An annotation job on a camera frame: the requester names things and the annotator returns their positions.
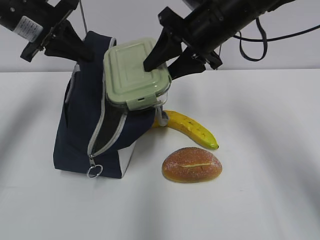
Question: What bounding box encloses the navy blue lunch bag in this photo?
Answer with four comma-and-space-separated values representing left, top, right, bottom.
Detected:
53, 31, 167, 179

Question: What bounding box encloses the yellow banana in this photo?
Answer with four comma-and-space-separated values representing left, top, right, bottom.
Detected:
164, 110, 219, 150

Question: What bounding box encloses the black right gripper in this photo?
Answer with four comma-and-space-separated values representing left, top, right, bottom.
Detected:
143, 0, 253, 80

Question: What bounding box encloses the brown bread roll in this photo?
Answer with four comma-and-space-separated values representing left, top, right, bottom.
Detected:
161, 147, 223, 183

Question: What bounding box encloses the black cable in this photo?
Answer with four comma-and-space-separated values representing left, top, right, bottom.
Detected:
233, 18, 320, 62

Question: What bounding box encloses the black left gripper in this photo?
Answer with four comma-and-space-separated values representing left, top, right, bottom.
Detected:
0, 0, 94, 62

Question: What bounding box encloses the green lid glass container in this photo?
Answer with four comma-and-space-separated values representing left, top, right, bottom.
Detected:
103, 37, 172, 111

